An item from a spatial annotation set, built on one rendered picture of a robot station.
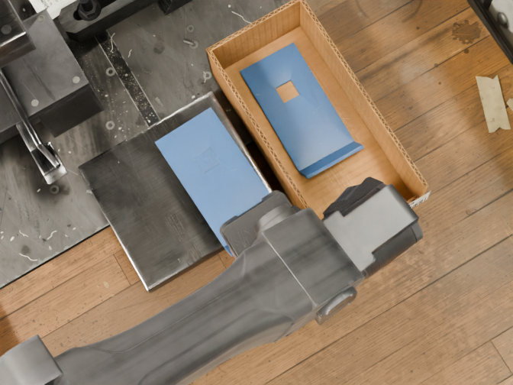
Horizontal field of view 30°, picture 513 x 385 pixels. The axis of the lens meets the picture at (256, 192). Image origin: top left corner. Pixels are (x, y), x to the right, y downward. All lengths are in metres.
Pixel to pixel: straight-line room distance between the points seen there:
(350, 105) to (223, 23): 0.18
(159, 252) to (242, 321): 0.39
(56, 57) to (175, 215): 0.21
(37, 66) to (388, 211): 0.45
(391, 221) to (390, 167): 0.30
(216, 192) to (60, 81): 0.20
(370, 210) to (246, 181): 0.25
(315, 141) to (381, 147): 0.07
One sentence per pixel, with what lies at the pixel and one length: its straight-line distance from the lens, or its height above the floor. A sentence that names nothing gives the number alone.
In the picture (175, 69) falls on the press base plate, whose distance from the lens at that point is 1.11.
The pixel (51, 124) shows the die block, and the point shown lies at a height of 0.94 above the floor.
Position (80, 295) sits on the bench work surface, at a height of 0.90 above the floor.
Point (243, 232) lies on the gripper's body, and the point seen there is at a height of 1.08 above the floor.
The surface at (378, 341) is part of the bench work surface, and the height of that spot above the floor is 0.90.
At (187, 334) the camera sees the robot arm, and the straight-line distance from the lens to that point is 0.63.
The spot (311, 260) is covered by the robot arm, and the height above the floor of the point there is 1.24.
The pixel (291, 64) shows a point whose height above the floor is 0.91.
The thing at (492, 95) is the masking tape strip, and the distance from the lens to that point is 1.10.
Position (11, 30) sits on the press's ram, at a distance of 0.89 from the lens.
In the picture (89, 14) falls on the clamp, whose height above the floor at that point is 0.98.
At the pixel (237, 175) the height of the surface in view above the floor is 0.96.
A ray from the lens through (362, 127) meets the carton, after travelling 1.07.
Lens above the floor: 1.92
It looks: 75 degrees down
